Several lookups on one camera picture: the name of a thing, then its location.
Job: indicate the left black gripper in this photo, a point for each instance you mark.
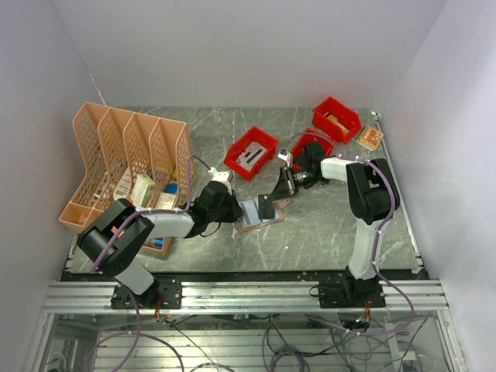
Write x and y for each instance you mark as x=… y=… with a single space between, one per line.
x=235 y=211

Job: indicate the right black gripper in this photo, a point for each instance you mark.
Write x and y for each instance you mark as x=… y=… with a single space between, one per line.
x=285 y=187

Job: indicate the magnetic stripe card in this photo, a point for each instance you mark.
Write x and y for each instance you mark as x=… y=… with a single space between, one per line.
x=250 y=213

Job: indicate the brown leather card holder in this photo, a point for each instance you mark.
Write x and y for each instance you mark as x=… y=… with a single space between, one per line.
x=279 y=217

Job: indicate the white credit card stack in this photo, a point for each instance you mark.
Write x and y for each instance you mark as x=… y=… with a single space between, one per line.
x=249 y=157

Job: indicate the red bin with cards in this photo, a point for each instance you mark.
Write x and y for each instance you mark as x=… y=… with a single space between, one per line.
x=254 y=134

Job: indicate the red bin front pair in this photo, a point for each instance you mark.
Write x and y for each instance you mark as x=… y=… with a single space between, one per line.
x=309 y=136

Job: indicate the red bin pair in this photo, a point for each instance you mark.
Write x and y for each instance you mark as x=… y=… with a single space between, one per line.
x=309 y=136
x=349 y=118

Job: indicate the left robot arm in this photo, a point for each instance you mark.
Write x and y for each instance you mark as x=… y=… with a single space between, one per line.
x=114 y=239

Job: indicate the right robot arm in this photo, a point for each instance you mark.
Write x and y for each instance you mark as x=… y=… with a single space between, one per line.
x=373 y=199

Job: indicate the white ruler card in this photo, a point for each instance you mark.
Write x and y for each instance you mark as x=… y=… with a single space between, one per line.
x=123 y=187

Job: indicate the yellow blue toy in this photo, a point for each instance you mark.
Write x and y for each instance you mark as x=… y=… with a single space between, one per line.
x=172 y=186

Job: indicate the blue capped bottle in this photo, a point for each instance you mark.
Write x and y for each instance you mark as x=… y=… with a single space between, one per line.
x=157 y=242

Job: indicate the brown item in bin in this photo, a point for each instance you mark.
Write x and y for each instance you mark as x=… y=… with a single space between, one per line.
x=336 y=122

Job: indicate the green white carton box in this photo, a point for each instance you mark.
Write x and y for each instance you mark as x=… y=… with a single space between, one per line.
x=142 y=191

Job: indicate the red bin rear pair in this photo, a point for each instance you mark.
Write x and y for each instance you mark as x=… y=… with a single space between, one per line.
x=349 y=118

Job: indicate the peach file organizer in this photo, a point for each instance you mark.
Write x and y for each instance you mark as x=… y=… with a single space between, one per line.
x=114 y=142

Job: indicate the orange spiral notepad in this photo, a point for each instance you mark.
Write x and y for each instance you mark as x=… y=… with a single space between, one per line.
x=370 y=138

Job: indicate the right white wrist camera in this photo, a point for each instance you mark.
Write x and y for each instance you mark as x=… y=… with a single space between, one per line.
x=287 y=157

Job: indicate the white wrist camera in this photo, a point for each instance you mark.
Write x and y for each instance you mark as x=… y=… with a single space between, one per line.
x=287 y=157
x=223 y=177

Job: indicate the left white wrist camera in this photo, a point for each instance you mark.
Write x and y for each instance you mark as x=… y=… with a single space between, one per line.
x=223 y=177

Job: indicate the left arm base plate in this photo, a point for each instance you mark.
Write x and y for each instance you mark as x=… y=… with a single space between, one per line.
x=162 y=294

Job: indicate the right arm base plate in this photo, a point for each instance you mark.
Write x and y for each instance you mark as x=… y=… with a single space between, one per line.
x=334 y=295

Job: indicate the aluminium rail frame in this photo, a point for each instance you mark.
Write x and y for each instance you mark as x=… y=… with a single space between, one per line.
x=240 y=298

